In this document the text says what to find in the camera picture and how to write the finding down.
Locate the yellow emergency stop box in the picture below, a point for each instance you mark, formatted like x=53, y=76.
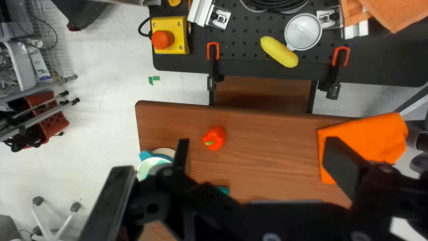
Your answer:
x=171, y=36

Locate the orange toy bell pepper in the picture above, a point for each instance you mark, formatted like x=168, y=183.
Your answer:
x=215, y=139

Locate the grey chair base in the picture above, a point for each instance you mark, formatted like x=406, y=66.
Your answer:
x=49, y=224

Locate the red perforated rack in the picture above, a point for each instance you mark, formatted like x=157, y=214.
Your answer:
x=46, y=108

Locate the silver aluminium bracket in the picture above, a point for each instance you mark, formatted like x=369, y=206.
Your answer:
x=208, y=14

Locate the right orange black clamp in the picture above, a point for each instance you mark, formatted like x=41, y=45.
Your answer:
x=331, y=85

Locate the orange cloth at top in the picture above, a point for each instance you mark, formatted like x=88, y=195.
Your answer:
x=395, y=16

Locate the teal blue cup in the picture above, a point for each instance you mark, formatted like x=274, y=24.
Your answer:
x=148, y=157

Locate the white wire rack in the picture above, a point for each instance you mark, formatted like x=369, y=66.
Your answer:
x=22, y=52

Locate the yellow toy corn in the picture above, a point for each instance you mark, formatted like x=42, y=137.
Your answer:
x=280, y=53

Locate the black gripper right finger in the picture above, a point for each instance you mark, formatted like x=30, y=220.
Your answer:
x=346, y=167

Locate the left orange black clamp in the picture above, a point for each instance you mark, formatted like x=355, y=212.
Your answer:
x=213, y=57

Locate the orange cloth on table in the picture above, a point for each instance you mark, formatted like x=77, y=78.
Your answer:
x=381, y=139

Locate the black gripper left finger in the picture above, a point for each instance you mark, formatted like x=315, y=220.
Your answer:
x=175, y=176

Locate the orange black clamp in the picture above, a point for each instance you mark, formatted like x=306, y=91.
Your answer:
x=331, y=85
x=213, y=57

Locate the black perforated board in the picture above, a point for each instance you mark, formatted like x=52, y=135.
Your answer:
x=379, y=58

